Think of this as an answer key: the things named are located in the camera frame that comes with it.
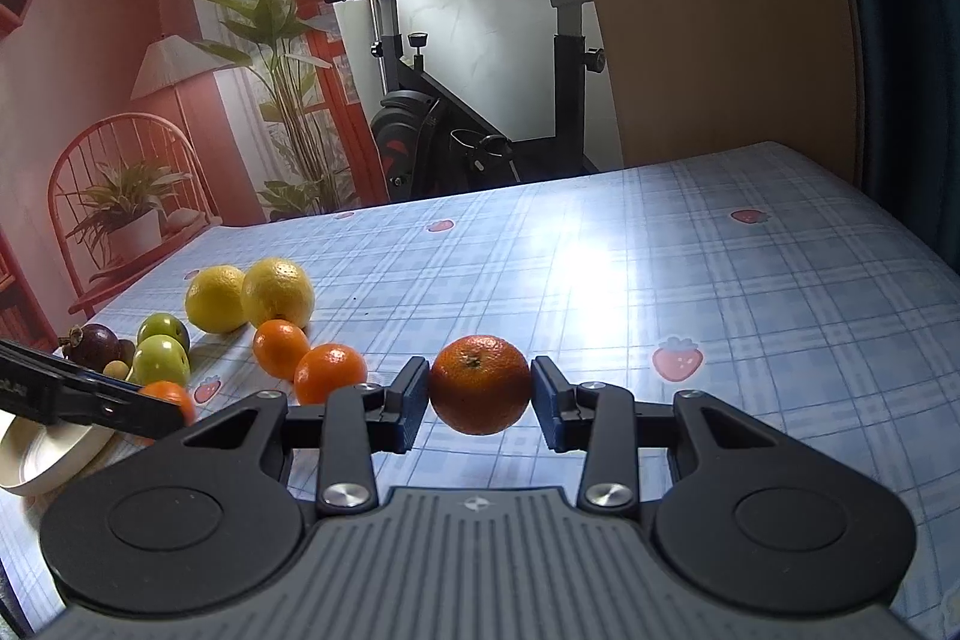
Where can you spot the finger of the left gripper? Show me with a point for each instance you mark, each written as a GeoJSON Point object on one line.
{"type": "Point", "coordinates": [120, 406]}

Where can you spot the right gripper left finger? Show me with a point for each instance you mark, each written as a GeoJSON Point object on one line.
{"type": "Point", "coordinates": [362, 420]}

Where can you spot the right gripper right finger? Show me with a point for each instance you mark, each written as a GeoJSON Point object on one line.
{"type": "Point", "coordinates": [594, 418]}

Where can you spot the small tan longan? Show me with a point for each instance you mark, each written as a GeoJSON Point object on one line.
{"type": "Point", "coordinates": [116, 369]}

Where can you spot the small orange mandarin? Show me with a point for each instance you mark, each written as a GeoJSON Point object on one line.
{"type": "Point", "coordinates": [326, 368]}
{"type": "Point", "coordinates": [278, 346]}

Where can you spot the dark purple mangosteen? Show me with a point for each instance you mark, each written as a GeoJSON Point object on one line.
{"type": "Point", "coordinates": [95, 346]}

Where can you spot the green apple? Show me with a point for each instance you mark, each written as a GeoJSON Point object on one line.
{"type": "Point", "coordinates": [160, 358]}
{"type": "Point", "coordinates": [166, 325]}

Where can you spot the cream round plate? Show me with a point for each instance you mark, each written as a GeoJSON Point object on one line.
{"type": "Point", "coordinates": [37, 458]}

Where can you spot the yellow lemon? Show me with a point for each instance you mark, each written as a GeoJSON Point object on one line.
{"type": "Point", "coordinates": [213, 301]}
{"type": "Point", "coordinates": [277, 289]}

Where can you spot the blue plaid strawberry tablecloth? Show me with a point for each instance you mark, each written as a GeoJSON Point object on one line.
{"type": "Point", "coordinates": [773, 284]}

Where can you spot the black exercise bike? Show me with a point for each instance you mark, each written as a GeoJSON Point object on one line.
{"type": "Point", "coordinates": [483, 110]}

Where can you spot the printed room scene backdrop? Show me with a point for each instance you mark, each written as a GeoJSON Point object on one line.
{"type": "Point", "coordinates": [132, 127]}

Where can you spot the brown wooden wardrobe panel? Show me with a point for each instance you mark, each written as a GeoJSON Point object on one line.
{"type": "Point", "coordinates": [696, 76]}

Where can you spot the dark teal curtain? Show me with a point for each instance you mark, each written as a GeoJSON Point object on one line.
{"type": "Point", "coordinates": [907, 114]}

